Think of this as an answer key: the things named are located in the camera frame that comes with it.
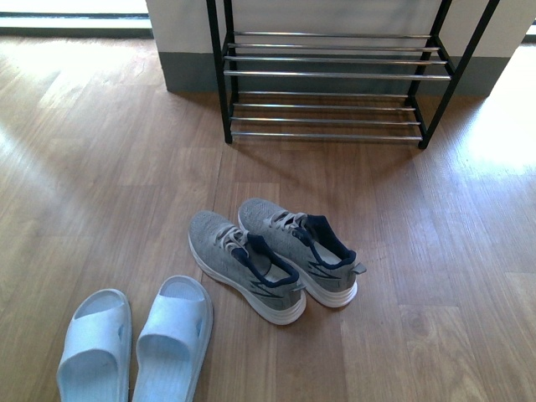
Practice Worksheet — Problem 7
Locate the grey sneaker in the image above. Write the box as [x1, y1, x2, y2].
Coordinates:
[238, 198, 366, 308]
[188, 210, 307, 325]

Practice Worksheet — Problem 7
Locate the light blue slipper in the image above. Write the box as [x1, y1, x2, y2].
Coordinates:
[132, 276, 214, 401]
[56, 289, 132, 401]

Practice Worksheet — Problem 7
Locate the dark window frame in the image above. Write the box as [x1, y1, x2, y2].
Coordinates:
[1, 12, 153, 39]

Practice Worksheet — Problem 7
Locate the black metal shoe rack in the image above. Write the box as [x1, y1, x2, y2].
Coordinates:
[207, 1, 497, 148]

